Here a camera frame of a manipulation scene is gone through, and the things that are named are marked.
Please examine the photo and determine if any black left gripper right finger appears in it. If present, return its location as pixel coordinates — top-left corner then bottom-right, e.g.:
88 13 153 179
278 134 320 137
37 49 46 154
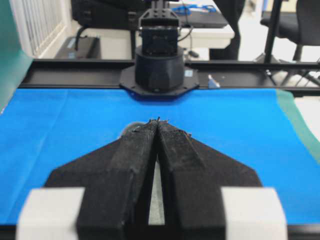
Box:
156 121 288 240

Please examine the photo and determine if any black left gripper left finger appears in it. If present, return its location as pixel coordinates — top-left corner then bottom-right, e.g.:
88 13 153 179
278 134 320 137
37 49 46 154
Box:
16 122 159 240

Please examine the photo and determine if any grey microfibre towel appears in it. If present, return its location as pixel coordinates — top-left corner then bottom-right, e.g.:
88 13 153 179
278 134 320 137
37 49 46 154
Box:
117 120 165 226

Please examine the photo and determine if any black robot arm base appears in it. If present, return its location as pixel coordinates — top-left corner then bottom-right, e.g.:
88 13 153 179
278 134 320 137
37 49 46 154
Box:
119 0 200 97

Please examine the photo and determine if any blue table mat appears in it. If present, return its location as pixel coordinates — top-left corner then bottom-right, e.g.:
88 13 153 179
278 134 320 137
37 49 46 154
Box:
0 89 320 225

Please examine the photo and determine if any black case on floor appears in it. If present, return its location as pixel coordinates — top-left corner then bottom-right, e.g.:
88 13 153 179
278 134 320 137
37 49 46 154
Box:
54 36 101 60

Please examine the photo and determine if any white desk with equipment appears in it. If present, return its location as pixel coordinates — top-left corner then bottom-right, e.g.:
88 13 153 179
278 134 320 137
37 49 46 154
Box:
71 0 228 59

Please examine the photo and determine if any person's dark trouser leg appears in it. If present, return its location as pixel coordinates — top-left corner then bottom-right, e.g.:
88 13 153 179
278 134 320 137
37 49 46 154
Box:
209 0 245 60

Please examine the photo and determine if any white radiator grille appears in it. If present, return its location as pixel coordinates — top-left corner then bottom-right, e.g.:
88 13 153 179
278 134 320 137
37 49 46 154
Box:
10 0 73 59

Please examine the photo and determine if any black office chair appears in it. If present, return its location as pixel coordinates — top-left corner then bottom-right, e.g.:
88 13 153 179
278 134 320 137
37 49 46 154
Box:
255 0 320 63

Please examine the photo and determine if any black aluminium frame rail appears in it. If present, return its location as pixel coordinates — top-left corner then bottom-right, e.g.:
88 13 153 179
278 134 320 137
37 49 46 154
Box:
20 59 320 97

